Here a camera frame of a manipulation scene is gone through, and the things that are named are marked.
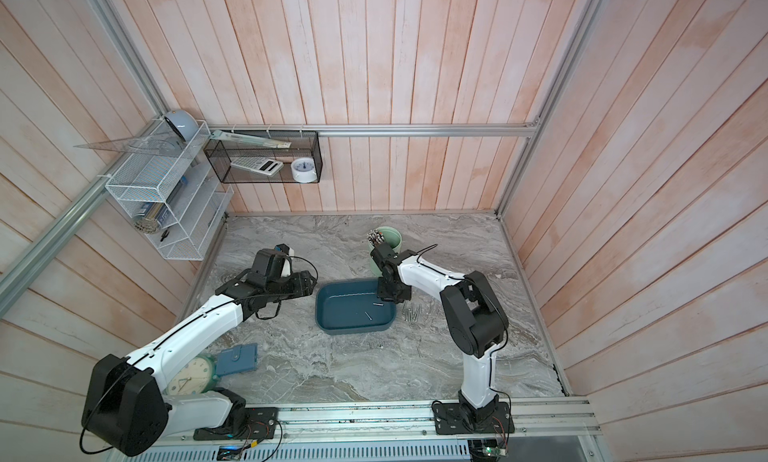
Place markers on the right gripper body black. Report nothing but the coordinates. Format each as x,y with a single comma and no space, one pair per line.
386,292

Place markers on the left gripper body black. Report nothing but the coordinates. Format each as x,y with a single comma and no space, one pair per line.
289,287

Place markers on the teal plastic storage tray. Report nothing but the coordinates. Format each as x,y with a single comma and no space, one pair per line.
340,306

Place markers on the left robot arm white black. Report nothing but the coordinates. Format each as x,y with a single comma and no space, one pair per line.
126,404

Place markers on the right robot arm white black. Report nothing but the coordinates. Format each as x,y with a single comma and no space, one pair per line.
475,317

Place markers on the mint green pencil cup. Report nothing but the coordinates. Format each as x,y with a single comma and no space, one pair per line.
393,238

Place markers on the pencils bundle in cup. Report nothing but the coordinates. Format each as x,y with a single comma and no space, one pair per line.
376,237

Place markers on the green alarm clock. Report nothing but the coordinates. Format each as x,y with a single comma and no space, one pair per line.
196,377

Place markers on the white calculator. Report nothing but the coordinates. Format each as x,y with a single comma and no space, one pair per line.
257,164

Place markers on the rolled silver brush bundle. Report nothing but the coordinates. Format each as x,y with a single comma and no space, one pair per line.
151,217

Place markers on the white tape roll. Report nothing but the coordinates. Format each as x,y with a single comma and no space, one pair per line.
304,170

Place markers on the clear green ruler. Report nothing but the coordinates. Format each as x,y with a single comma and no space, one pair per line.
257,141

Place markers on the clear triangle ruler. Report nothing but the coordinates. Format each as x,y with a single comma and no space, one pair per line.
157,144

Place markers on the light blue round speaker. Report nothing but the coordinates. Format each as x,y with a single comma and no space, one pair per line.
182,123

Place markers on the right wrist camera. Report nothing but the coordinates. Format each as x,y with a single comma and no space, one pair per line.
379,255

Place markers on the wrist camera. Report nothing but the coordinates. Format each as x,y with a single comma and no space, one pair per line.
272,263
379,255

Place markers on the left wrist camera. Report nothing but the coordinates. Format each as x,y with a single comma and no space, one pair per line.
272,263

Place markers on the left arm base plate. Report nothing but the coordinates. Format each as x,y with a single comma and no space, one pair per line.
254,423

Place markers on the white wire mesh shelf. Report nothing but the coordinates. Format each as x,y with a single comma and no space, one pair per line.
196,199

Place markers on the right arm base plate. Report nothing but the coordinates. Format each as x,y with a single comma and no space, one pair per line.
474,417

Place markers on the black wire mesh basket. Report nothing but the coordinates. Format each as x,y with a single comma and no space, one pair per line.
303,144

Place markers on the aluminium front rail frame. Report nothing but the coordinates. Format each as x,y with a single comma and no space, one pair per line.
522,429

